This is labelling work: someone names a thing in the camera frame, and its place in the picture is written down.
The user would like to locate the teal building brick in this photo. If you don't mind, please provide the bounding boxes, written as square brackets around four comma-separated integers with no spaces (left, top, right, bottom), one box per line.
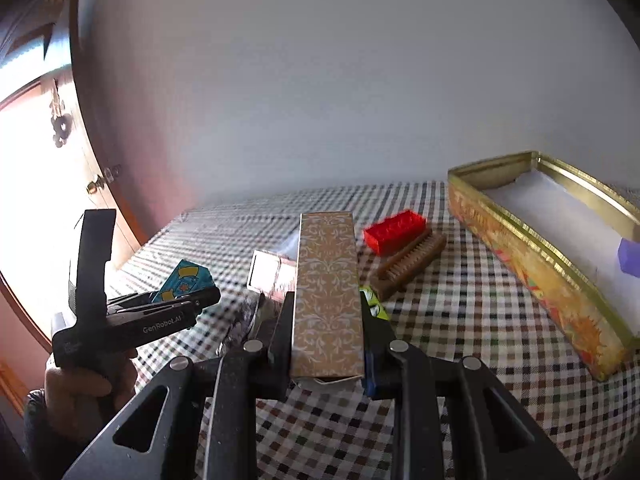
[151,259,212,305]

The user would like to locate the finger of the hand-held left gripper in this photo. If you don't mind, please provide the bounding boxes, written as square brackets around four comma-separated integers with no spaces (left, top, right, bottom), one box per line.
[107,291,173,309]
[150,286,222,317]

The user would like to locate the wooden door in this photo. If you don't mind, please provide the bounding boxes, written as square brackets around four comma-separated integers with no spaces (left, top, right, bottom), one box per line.
[0,0,146,411]

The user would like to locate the white paper liner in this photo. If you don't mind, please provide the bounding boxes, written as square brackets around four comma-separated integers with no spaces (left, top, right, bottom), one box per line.
[487,169,640,333]

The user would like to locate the green building brick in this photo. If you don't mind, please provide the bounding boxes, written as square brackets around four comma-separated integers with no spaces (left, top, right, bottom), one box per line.
[361,286,390,322]

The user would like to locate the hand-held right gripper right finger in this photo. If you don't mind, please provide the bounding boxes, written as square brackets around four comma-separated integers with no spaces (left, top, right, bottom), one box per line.
[357,287,583,480]

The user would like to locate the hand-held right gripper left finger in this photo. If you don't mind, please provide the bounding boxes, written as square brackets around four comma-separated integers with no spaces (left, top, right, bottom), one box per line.
[60,292,296,480]

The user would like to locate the person's left forearm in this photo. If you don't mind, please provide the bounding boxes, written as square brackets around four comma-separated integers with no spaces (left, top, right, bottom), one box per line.
[22,389,103,468]

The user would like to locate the person's left hand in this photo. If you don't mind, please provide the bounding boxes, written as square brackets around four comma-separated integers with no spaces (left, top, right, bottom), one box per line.
[44,346,139,413]

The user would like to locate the red building brick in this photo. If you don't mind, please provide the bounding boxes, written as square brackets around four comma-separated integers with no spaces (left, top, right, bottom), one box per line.
[363,210,432,253]

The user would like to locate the brown wooden brush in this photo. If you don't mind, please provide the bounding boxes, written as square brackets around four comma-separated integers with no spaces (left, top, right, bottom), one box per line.
[371,232,447,301]

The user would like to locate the hanging door ornament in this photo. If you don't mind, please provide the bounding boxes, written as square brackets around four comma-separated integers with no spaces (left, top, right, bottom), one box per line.
[47,80,74,149]

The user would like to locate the beige patterned long box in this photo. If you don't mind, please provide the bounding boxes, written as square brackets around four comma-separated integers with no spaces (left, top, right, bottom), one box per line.
[289,211,366,386]

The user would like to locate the gold rectangular tin box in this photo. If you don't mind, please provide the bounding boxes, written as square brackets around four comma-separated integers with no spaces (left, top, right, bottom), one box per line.
[446,150,640,382]

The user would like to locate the checked tablecloth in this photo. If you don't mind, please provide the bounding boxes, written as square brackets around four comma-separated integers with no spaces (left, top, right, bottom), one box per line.
[102,180,640,480]

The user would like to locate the purple block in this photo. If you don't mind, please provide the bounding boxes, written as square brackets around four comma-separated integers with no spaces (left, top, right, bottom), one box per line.
[618,236,640,277]

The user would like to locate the copper tin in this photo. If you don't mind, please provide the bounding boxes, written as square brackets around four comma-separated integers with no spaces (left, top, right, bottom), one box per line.
[246,249,300,311]

